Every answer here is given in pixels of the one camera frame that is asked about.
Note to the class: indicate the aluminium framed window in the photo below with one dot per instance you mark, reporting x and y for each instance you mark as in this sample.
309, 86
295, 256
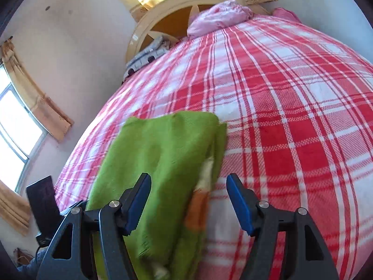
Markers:
14, 128

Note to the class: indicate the bed with red plaid sheet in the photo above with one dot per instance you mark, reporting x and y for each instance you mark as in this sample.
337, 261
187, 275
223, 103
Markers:
291, 122

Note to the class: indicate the pink pillow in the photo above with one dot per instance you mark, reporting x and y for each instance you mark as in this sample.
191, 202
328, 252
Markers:
218, 17

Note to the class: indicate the grey patterned pillow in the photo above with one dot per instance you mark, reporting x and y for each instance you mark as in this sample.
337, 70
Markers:
145, 57

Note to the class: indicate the green knitted sweater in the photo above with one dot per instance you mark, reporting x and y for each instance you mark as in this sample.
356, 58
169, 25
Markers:
163, 157

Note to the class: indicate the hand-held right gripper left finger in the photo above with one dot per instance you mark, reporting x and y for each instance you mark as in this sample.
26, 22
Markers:
137, 207

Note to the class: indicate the pink cloth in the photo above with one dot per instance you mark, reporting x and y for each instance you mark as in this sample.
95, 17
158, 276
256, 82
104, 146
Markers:
285, 14

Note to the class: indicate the cream wooden headboard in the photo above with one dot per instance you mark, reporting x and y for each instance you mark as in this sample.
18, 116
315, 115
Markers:
163, 17

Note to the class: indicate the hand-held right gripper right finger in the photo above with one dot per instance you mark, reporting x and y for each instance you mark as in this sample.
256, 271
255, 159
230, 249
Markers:
239, 207

